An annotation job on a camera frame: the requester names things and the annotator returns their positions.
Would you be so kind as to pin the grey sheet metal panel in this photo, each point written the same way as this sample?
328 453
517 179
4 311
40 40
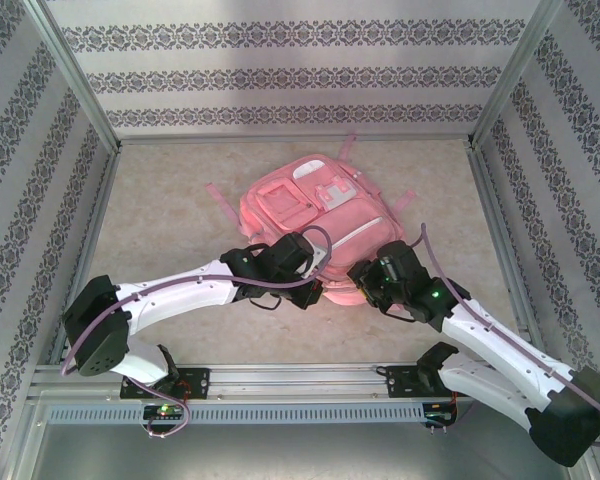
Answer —
280 455

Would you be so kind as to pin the aluminium frame post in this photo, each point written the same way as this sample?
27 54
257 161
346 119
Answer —
515 70
70 70

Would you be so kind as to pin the aluminium mounting rail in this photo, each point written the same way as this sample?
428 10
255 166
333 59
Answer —
290 382

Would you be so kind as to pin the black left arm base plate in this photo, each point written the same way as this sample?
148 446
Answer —
195 382

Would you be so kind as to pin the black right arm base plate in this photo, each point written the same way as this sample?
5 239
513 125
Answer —
400 382

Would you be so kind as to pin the pink school backpack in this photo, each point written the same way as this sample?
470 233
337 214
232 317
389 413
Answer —
340 220

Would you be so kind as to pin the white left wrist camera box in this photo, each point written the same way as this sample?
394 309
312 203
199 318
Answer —
320 257

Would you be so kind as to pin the aluminium frame crossbar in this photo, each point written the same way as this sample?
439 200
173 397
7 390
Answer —
430 138

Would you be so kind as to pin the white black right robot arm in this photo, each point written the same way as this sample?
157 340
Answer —
480 380

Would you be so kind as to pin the aluminium frame side rail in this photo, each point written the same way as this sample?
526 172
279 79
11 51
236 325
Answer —
502 250
105 190

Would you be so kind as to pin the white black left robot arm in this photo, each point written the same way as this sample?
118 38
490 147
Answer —
190 305

